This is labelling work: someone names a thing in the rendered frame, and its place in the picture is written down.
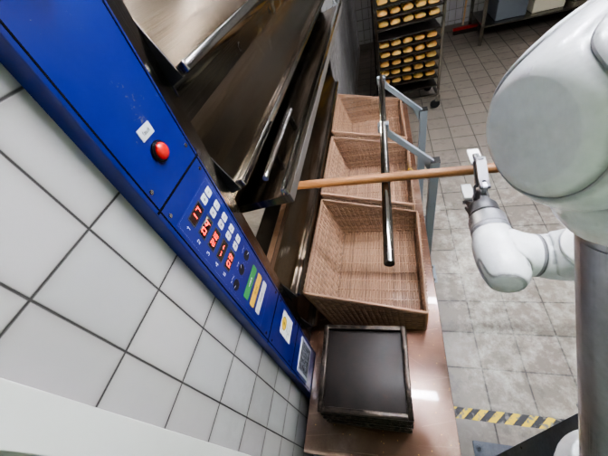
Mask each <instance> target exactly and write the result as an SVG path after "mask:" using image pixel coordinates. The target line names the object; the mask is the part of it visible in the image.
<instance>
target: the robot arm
mask: <svg viewBox="0 0 608 456"><path fill-rule="evenodd" d="M486 138H487V144H488V148H489V152H490V155H491V157H492V160H493V162H494V164H495V166H496V168H497V169H498V171H499V172H500V174H501V175H502V177H503V178H504V179H505V180H506V181H507V182H508V183H509V184H510V185H511V186H512V187H513V188H514V189H516V190H517V191H518V192H520V193H521V194H523V195H524V196H526V197H528V198H530V199H532V200H534V201H536V202H538V203H541V204H544V205H547V206H550V208H551V210H552V212H553V214H554V216H555V217H556V218H557V219H558V220H559V221H560V222H561V223H562V224H563V225H564V226H565V227H566V228H565V229H561V230H557V231H552V232H549V233H545V234H533V233H524V232H521V231H518V230H515V229H512V228H511V225H510V223H509V222H508V218H507V216H506V214H505V213H504V212H503V211H502V210H500V208H499V204H498V203H497V202H496V201H495V200H493V199H491V198H489V193H488V189H490V188H491V185H490V182H489V173H488V168H487V159H486V156H481V155H480V152H479V150H478V149H477V148H474V149H467V154H468V157H469V160H470V163H471V165H472V166H473V172H474V186H473V187H471V184H465V185H461V191H462V194H463V197H464V200H466V201H462V204H466V205H467V206H465V207H464V208H465V210H466V212H467V213H468V215H469V222H468V226H469V229H470V236H471V238H472V244H471V248H472V253H473V257H474V260H475V262H476V265H477V267H478V270H479V272H480V275H481V277H482V279H484V281H485V282H486V283H487V285H488V286H489V287H490V288H491V289H493V290H495V291H499V292H504V293H513V292H518V291H521V290H523V289H525V288H526V287H527V285H528V284H529V282H530V281H531V278H532V277H539V278H545V279H549V280H566V281H574V282H575V330H576V367H577V404H578V430H575V431H572V432H570V433H568V434H567V435H566V436H564V437H563V438H562V439H561V441H560V442H559V443H558V444H557V446H556V451H555V453H554V456H608V0H589V1H587V2H586V3H584V4H583V5H581V6H579V7H578V8H577V9H575V10H574V11H573V12H572V13H571V14H569V15H568V16H566V17H565V18H564V19H562V20H561V21H560V22H559V23H557V24H556V25H554V26H553V27H552V28H551V29H549V30H548V31H547V32H546V33H545V34H544V35H543V36H542V37H540V38H539V39H538V40H537V41H536V42H535V43H534V44H533V45H532V46H531V47H529V48H528V49H527V50H526V51H525V52H524V53H523V54H522V56H521V57H520V58H519V59H518V60H517V61H516V62H515V63H514V64H513V65H512V66H511V67H510V69H509V70H508V71H507V72H506V74H505V75H504V77H503V78H502V79H501V81H500V83H499V85H498V87H497V88H496V90H495V92H494V94H493V97H492V100H491V103H490V105H489V112H488V116H487V122H486ZM476 187H478V188H479V189H477V190H476ZM472 189H473V190H472Z"/></svg>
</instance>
